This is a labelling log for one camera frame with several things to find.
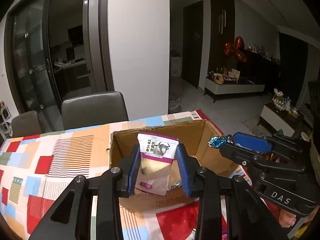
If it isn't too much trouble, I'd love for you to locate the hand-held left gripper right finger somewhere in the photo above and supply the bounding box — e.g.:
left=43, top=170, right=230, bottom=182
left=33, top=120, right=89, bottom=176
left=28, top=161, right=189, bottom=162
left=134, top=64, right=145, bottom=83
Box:
left=176, top=144, right=284, bottom=240

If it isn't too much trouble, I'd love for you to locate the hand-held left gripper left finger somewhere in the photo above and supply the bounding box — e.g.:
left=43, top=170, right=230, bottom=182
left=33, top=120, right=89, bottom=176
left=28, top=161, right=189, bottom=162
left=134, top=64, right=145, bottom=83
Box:
left=27, top=144, right=140, bottom=240

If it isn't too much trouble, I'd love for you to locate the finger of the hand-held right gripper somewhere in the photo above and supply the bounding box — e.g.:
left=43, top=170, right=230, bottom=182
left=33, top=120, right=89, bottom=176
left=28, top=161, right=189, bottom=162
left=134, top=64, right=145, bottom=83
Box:
left=220, top=143, right=305, bottom=178
left=232, top=132, right=303, bottom=155

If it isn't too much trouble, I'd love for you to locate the blue foil candy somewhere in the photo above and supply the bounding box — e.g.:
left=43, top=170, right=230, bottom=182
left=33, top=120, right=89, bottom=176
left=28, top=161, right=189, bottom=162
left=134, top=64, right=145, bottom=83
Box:
left=207, top=134, right=235, bottom=149

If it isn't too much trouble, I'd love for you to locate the white purple snack packet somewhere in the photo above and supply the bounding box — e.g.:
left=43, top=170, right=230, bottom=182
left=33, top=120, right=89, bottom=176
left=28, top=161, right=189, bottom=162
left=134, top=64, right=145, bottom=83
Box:
left=135, top=132, right=179, bottom=197

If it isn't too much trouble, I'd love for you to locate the brown cardboard box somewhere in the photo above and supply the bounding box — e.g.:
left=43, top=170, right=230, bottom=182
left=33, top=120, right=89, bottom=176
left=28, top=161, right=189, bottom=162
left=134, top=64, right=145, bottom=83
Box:
left=110, top=119, right=240, bottom=212

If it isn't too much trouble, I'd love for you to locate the person's right hand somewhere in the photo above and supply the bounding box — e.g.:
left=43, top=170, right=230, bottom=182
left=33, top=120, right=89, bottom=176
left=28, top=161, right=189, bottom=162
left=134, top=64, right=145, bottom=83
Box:
left=279, top=209, right=297, bottom=228

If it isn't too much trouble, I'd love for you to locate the silver foil wrapped candy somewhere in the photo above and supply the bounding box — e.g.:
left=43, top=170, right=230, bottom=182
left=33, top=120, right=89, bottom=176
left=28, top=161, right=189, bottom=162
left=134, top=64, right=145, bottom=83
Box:
left=167, top=180, right=183, bottom=192

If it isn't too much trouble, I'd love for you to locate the white coffee table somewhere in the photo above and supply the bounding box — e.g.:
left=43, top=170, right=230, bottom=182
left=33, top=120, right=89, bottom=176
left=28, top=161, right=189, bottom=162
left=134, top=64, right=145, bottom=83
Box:
left=259, top=102, right=300, bottom=138

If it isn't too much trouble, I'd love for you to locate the flower shaped vase ornament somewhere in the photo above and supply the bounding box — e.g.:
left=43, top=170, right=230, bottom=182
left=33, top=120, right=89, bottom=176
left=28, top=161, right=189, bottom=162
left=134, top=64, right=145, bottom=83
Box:
left=272, top=88, right=292, bottom=112

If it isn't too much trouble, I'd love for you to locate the white low cabinet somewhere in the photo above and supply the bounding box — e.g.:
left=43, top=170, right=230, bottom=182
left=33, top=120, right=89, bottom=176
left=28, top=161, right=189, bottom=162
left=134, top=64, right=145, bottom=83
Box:
left=204, top=76, right=265, bottom=103

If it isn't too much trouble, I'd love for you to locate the dark sideboard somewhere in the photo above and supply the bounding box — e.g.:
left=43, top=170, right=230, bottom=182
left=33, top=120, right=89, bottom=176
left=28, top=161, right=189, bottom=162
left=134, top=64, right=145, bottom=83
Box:
left=236, top=49, right=282, bottom=88

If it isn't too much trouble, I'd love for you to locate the grey leather chair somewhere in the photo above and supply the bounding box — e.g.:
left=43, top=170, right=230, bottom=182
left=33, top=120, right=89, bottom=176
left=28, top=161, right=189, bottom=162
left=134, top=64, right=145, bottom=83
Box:
left=11, top=110, right=43, bottom=138
left=61, top=91, right=129, bottom=130

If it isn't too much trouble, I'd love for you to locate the dark curtain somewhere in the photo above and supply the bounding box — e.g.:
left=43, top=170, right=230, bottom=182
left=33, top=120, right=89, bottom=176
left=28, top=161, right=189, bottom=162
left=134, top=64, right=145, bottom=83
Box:
left=279, top=32, right=309, bottom=108

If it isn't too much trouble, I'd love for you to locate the colourful patchwork tablecloth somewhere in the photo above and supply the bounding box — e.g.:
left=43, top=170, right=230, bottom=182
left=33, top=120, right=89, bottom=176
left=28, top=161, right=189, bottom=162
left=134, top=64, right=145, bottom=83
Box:
left=0, top=109, right=263, bottom=240

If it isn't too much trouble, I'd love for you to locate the row of small ornaments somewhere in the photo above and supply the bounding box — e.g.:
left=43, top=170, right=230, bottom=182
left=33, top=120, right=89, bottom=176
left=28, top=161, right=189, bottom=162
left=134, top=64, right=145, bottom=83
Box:
left=246, top=42, right=280, bottom=63

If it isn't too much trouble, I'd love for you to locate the white hallway box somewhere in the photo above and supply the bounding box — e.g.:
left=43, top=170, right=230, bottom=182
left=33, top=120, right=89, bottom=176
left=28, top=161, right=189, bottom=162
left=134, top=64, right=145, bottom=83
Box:
left=170, top=56, right=182, bottom=78

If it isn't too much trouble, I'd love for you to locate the kitchen counter cabinet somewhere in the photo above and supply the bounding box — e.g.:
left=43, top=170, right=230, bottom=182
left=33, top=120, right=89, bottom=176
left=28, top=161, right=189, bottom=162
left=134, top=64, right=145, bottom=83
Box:
left=54, top=60, right=88, bottom=100

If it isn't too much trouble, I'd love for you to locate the dark room door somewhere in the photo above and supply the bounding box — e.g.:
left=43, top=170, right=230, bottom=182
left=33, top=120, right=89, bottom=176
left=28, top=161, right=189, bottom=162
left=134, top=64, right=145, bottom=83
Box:
left=181, top=0, right=204, bottom=89

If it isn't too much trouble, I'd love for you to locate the silver refrigerator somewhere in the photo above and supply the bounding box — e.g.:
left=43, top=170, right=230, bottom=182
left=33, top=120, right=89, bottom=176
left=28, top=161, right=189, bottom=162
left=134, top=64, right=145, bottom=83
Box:
left=82, top=0, right=100, bottom=93

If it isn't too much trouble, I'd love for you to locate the white storage rack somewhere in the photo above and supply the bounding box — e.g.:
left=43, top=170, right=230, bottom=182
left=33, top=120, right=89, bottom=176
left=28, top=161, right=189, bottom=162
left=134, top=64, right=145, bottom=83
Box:
left=0, top=102, right=12, bottom=133

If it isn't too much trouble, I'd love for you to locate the black range hood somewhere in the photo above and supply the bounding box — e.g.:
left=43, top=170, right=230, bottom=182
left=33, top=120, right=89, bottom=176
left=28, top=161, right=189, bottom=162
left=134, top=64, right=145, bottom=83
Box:
left=67, top=26, right=83, bottom=48

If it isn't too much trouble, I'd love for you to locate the dark framed glass sliding door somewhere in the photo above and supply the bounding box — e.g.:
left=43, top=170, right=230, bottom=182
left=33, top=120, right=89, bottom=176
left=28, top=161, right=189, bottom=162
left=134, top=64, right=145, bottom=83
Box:
left=5, top=0, right=63, bottom=133

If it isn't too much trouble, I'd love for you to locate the dark tall cabinet with handles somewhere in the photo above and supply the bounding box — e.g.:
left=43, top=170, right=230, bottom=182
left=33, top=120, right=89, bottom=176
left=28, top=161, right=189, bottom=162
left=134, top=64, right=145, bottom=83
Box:
left=209, top=0, right=235, bottom=73

